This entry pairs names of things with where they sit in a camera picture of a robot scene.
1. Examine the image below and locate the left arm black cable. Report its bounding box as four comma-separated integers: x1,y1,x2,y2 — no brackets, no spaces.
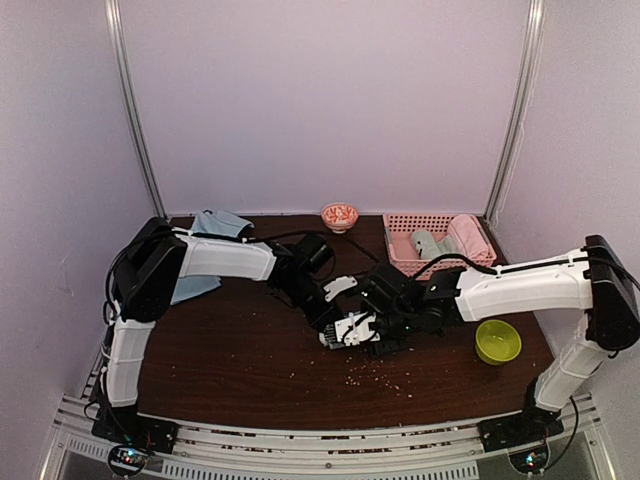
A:
239,230,381,264

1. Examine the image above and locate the plain light blue towel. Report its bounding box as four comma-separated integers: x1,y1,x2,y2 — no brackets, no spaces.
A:
170,210,254,306

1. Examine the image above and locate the orange patterned ceramic bowl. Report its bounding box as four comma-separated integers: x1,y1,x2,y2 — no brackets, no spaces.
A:
321,202,359,234

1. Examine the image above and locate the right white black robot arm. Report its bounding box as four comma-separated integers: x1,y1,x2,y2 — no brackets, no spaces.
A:
358,235,639,442

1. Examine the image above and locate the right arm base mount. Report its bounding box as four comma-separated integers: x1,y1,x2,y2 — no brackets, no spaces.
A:
477,413,564,452

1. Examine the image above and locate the left aluminium frame post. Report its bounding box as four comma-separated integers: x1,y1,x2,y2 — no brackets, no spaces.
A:
104,0,167,218

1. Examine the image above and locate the right aluminium frame post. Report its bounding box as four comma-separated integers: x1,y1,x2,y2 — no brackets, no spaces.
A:
484,0,546,225

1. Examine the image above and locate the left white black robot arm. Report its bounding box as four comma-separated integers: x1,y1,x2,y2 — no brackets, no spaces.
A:
98,217,357,444

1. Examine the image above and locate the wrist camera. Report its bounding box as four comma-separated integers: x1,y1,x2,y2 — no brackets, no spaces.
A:
323,276,358,302
318,313,381,350

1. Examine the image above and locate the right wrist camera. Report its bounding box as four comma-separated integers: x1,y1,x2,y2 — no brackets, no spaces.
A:
318,313,381,350

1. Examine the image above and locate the grey rolled towel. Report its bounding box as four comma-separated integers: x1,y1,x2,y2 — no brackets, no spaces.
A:
411,230,441,260
438,235,459,255

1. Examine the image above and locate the lime green bowl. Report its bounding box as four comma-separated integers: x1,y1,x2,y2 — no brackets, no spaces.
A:
475,319,522,366

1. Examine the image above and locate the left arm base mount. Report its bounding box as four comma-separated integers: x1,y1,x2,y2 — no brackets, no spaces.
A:
91,417,179,454

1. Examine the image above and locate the pink rolled towel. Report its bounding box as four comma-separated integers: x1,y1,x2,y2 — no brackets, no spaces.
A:
447,214,495,265

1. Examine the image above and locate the front aluminium rail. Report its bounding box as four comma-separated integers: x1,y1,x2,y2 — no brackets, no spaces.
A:
36,395,620,479

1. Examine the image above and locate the pink plastic basket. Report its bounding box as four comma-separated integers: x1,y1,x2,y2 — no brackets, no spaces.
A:
383,213,497,281

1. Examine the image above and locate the aluminium frame post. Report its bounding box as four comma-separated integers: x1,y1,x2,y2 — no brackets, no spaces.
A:
104,0,167,218
484,0,546,225

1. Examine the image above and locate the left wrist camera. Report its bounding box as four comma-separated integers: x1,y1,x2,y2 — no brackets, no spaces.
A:
323,276,358,302

